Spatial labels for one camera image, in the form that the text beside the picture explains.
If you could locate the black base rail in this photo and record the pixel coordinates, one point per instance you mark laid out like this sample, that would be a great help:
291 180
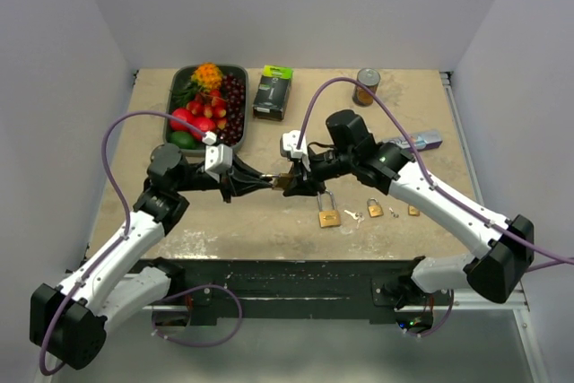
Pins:
376 291

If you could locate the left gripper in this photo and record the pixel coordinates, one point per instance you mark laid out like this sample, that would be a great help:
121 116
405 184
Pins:
231 185

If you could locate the orange label tin can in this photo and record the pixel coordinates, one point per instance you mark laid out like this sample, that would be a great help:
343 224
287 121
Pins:
368 80

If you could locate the orange flower bunch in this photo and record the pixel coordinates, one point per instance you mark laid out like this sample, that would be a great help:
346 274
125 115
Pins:
207 77

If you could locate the grey fruit tray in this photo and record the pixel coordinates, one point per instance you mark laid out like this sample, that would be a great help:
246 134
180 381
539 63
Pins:
182 91

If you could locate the black green razor box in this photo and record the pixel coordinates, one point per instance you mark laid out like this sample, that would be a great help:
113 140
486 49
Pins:
273 93

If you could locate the dark red grapes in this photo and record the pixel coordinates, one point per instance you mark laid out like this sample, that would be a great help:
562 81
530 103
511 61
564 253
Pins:
234 91

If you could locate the red strawberries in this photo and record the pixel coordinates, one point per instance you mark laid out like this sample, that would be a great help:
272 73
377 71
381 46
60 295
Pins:
210 105

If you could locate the red apple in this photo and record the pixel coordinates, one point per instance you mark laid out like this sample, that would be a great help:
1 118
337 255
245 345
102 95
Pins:
198 123

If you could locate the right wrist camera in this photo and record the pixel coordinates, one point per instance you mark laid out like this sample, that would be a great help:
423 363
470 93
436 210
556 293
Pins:
293 147

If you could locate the silver keys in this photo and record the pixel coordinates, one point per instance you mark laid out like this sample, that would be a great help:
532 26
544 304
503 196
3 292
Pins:
357 217

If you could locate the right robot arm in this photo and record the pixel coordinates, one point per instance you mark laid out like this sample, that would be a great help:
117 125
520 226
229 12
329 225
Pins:
498 248

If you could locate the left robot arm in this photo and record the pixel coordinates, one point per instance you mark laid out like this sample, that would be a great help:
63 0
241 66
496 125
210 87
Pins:
72 320

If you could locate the green fruit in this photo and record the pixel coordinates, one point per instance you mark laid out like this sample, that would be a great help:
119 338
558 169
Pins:
183 140

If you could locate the large brass padlock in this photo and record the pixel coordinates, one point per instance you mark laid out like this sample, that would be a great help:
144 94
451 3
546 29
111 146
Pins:
278 180
328 214

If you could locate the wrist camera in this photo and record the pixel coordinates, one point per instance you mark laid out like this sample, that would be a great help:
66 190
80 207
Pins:
218 157
293 147

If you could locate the small brass padlock with key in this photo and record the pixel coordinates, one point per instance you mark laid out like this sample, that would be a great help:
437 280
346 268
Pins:
374 208

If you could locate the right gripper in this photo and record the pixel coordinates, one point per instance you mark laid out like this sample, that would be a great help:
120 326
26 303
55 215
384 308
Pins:
308 187

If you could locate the small silver key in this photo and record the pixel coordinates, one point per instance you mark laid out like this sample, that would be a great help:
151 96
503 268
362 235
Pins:
393 212

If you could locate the long shackle brass padlock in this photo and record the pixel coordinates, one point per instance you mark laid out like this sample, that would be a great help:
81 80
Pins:
413 211

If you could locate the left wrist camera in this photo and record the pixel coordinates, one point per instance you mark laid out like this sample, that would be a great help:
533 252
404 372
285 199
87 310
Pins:
218 157

